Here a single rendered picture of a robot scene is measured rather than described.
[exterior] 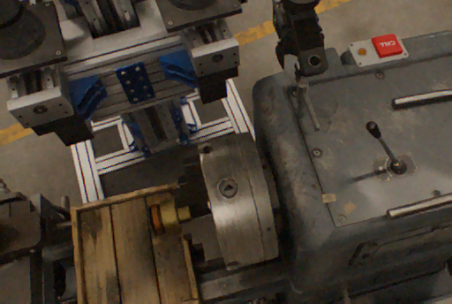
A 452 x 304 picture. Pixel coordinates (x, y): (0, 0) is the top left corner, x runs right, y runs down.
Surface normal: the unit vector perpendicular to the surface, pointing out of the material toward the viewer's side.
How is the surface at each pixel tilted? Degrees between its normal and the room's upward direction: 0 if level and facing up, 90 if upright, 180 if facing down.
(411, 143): 0
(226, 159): 11
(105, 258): 0
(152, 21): 0
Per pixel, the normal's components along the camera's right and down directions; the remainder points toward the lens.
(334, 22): 0.03, -0.46
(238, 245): 0.25, 0.53
